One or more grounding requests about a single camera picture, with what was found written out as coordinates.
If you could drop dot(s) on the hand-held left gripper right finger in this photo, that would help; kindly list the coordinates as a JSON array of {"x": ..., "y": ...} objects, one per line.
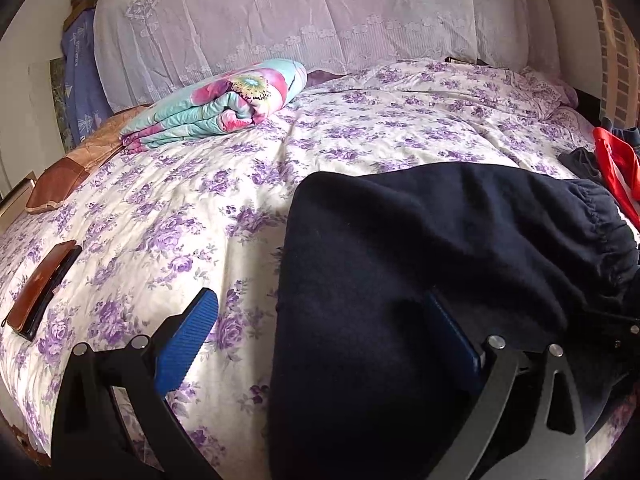
[{"x": 465, "y": 355}]

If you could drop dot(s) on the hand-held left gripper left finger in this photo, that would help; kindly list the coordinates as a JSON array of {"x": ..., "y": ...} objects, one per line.
[{"x": 187, "y": 340}]

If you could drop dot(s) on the purple floral bed sheet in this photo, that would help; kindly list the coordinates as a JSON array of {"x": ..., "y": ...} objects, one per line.
[{"x": 200, "y": 200}]

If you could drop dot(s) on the blue patterned cloth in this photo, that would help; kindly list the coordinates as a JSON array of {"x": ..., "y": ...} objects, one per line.
[{"x": 82, "y": 85}]

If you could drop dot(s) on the lavender pillow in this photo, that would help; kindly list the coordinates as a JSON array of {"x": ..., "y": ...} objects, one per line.
[{"x": 552, "y": 95}]

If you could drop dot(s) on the phone in brown case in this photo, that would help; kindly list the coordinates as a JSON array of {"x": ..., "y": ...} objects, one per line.
[{"x": 42, "y": 287}]

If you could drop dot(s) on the blue jeans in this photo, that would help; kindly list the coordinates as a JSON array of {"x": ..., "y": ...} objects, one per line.
[{"x": 625, "y": 135}]

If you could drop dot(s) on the orange-brown pillow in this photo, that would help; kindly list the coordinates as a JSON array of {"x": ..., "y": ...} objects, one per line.
[{"x": 80, "y": 165}]

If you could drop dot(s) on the navy pants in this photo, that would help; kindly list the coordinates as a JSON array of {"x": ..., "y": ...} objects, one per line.
[{"x": 400, "y": 260}]

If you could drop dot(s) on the purple cloth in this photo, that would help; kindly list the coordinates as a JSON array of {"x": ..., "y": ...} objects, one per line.
[{"x": 325, "y": 79}]

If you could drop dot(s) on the red jacket with striped trim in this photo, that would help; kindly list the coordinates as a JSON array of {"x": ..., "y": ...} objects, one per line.
[{"x": 620, "y": 170}]

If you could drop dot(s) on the folded floral quilt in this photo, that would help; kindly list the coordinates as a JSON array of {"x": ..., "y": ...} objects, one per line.
[{"x": 220, "y": 105}]

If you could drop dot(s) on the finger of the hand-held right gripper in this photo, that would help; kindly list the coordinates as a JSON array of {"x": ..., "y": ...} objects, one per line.
[{"x": 615, "y": 327}]

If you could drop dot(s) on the dark grey garment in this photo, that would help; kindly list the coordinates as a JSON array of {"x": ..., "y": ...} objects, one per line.
[{"x": 582, "y": 162}]

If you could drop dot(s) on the white lace headboard cover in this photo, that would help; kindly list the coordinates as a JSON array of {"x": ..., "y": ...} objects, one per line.
[{"x": 300, "y": 15}]

